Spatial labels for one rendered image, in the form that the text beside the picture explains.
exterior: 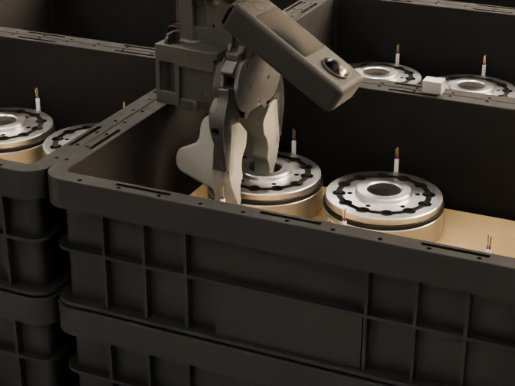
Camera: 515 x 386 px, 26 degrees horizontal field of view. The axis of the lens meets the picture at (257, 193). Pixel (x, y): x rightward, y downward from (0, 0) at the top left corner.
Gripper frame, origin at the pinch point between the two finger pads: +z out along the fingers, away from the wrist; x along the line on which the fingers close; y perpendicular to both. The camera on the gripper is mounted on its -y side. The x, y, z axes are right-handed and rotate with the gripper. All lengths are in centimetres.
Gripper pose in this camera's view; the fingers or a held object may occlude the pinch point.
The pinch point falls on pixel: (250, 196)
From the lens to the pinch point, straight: 98.2
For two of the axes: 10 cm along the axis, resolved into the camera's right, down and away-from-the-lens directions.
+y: -8.7, -2.1, 4.5
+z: 0.0, 9.1, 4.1
